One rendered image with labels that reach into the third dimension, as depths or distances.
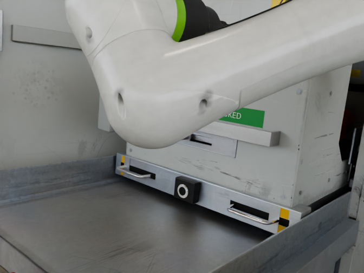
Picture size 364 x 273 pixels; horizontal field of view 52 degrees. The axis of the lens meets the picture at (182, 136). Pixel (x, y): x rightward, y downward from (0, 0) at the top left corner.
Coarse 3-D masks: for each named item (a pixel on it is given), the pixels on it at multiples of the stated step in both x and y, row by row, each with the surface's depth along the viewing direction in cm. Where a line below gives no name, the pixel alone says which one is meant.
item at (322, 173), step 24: (336, 72) 78; (312, 96) 70; (336, 96) 80; (312, 120) 72; (336, 120) 83; (312, 144) 74; (336, 144) 86; (312, 168) 77; (336, 168) 90; (312, 192) 80
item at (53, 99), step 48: (0, 0) 92; (48, 0) 99; (0, 48) 92; (48, 48) 102; (0, 96) 97; (48, 96) 104; (96, 96) 113; (0, 144) 99; (48, 144) 107; (96, 144) 116
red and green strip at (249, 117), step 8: (232, 112) 80; (240, 112) 78; (248, 112) 77; (256, 112) 76; (264, 112) 75; (224, 120) 81; (232, 120) 80; (240, 120) 78; (248, 120) 77; (256, 120) 76
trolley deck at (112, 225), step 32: (96, 192) 93; (128, 192) 96; (160, 192) 98; (0, 224) 70; (32, 224) 72; (64, 224) 73; (96, 224) 75; (128, 224) 76; (160, 224) 78; (192, 224) 79; (224, 224) 81; (352, 224) 89; (0, 256) 66; (32, 256) 60; (64, 256) 61; (96, 256) 62; (128, 256) 63; (160, 256) 64; (192, 256) 66; (224, 256) 67; (320, 256) 71
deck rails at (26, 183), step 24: (24, 168) 85; (48, 168) 89; (72, 168) 95; (96, 168) 101; (0, 192) 82; (24, 192) 86; (48, 192) 89; (312, 216) 73; (336, 216) 86; (264, 240) 59; (288, 240) 66; (312, 240) 76; (240, 264) 53; (264, 264) 60
